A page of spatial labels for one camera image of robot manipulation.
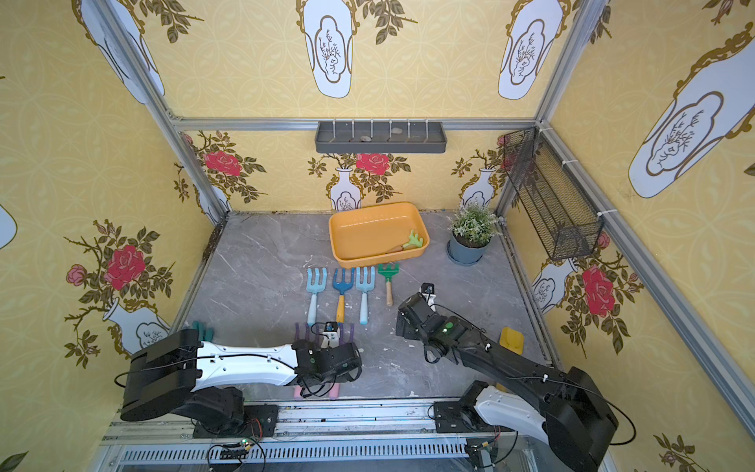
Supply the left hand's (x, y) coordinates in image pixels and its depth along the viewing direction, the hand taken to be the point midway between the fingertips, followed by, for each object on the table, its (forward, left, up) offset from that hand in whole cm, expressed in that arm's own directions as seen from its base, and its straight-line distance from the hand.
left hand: (347, 371), depth 83 cm
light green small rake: (+45, -23, +2) cm, 51 cm away
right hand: (+10, -19, +7) cm, 23 cm away
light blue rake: (+26, -5, +1) cm, 26 cm away
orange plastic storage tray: (+52, -4, -2) cm, 52 cm away
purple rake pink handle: (-5, +13, +2) cm, 14 cm away
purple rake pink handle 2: (-5, +3, +2) cm, 6 cm away
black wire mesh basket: (+32, -64, +25) cm, 75 cm away
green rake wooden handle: (+33, -13, +1) cm, 35 cm away
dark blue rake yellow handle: (+28, +3, 0) cm, 28 cm away
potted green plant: (+37, -40, +19) cm, 57 cm away
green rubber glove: (+11, +43, +1) cm, 44 cm away
